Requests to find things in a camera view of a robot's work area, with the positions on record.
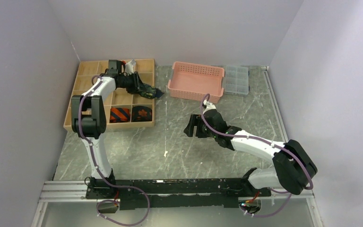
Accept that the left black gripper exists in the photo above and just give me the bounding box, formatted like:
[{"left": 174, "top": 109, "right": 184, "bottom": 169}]
[{"left": 119, "top": 72, "right": 149, "bottom": 95}]

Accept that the blue yellow floral tie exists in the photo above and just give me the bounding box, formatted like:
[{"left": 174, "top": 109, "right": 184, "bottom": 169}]
[{"left": 138, "top": 85, "right": 164, "bottom": 99}]

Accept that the orange navy striped tie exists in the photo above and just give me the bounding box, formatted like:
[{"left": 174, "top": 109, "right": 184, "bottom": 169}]
[{"left": 109, "top": 107, "right": 131, "bottom": 123}]

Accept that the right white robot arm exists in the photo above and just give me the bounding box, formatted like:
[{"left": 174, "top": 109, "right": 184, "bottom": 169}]
[{"left": 183, "top": 109, "right": 318, "bottom": 196}]

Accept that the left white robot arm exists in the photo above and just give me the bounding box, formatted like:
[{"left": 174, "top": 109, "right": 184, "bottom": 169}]
[{"left": 67, "top": 59, "right": 162, "bottom": 199}]

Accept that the wooden compartment tray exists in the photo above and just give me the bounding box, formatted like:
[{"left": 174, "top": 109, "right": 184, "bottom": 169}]
[{"left": 71, "top": 59, "right": 155, "bottom": 130}]

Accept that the dark rolled tie orange leaf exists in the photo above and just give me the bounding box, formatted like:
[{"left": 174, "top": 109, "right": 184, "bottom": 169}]
[{"left": 131, "top": 105, "right": 153, "bottom": 122}]

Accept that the clear plastic organizer box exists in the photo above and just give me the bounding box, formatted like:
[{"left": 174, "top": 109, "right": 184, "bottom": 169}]
[{"left": 222, "top": 65, "right": 250, "bottom": 96}]

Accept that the pink plastic basket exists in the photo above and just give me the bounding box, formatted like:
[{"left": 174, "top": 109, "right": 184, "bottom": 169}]
[{"left": 167, "top": 61, "right": 225, "bottom": 104}]

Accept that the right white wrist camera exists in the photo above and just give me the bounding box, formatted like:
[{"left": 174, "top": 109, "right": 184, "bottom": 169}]
[{"left": 201, "top": 99, "right": 216, "bottom": 113}]

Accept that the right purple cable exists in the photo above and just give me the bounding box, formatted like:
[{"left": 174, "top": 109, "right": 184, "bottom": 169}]
[{"left": 199, "top": 93, "right": 314, "bottom": 218}]

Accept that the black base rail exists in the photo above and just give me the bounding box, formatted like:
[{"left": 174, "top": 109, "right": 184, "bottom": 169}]
[{"left": 86, "top": 178, "right": 271, "bottom": 210}]

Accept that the aluminium frame rail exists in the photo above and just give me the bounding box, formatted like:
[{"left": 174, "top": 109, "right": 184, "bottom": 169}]
[{"left": 31, "top": 181, "right": 96, "bottom": 227}]

